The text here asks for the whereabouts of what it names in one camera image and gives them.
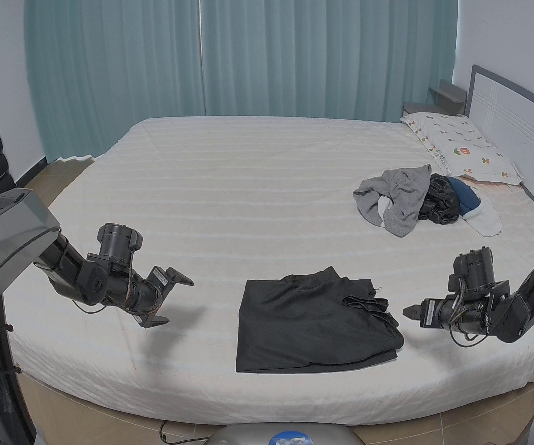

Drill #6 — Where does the bed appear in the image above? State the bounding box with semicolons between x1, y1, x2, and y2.
3;64;534;427

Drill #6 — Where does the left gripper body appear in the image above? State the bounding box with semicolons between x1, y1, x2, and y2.
130;266;176;329

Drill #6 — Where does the black shiny garment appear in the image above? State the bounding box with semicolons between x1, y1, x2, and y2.
417;173;461;225

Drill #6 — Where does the grey bedside table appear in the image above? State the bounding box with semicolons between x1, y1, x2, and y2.
402;79;467;117

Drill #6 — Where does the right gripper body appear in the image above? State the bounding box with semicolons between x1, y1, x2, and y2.
420;298;458;330

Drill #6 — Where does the small white garment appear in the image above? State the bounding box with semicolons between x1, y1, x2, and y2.
377;195;393;227

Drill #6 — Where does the white printed pillow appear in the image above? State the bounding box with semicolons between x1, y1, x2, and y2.
400;112;522;185

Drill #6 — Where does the black T-shirt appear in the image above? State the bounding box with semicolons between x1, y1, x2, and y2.
235;267;405;373

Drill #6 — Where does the blue-green curtain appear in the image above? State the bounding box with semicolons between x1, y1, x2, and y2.
25;0;203;163
200;0;458;121

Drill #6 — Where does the grey garment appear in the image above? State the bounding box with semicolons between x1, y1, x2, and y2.
353;165;433;237

